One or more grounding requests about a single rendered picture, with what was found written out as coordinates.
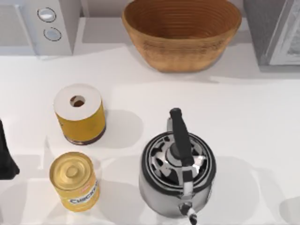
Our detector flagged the yellow canister with white lid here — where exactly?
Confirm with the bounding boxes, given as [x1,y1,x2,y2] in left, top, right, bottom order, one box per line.
[52,83,107,146]

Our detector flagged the brown woven basket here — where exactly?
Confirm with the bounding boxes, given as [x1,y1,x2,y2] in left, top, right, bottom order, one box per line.
[121,0,242,73]

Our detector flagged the yellow can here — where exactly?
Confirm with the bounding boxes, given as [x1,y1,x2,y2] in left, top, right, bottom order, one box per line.
[49,151,100,213]

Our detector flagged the pale blue microwave knob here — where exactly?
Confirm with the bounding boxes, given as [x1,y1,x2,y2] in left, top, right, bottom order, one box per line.
[43,26,63,42]

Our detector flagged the white microwave knob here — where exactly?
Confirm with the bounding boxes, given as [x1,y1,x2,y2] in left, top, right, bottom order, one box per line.
[37,7,57,22]

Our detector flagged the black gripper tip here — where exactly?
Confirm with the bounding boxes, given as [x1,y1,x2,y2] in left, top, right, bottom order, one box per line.
[0,119,21,180]

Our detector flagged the pale microwave oven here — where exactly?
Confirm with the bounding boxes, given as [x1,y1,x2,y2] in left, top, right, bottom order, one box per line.
[0,0,81,57]

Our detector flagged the silver kettle with black handle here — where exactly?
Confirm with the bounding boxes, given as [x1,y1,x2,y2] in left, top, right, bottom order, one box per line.
[138,107,217,225]

